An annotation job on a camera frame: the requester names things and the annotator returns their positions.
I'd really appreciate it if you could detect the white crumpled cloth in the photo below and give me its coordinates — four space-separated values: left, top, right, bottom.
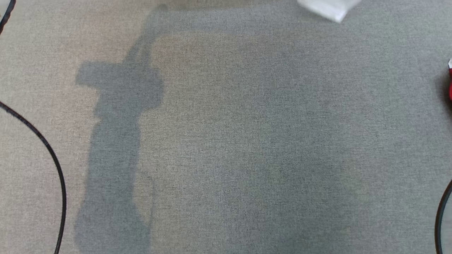
296 0 363 24

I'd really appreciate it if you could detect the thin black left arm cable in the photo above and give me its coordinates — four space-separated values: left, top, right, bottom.
0 102 67 254
0 0 17 35

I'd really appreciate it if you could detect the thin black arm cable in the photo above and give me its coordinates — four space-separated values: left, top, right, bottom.
0 102 67 254
435 179 452 254
0 0 17 35

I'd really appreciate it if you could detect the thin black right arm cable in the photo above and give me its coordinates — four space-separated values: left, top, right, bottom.
435 179 452 254

